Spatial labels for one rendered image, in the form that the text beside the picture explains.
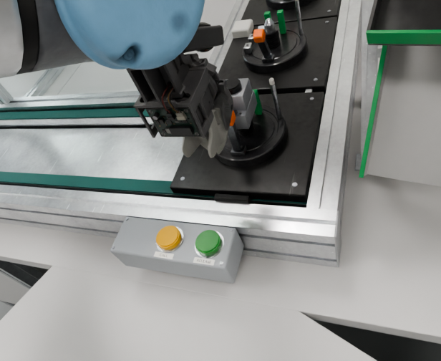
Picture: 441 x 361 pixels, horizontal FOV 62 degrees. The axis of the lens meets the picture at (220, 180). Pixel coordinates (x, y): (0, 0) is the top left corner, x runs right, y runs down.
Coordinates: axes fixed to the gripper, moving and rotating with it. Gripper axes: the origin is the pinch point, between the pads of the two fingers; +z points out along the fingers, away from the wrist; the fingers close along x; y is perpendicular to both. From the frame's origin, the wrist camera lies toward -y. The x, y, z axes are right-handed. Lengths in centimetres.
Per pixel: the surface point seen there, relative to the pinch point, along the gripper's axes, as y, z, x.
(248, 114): -8.7, 2.7, 2.2
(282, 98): -21.3, 10.4, 4.3
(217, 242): 10.7, 10.3, 0.3
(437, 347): -8, 107, 44
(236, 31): -43.8, 8.8, -10.5
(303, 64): -31.6, 10.4, 7.0
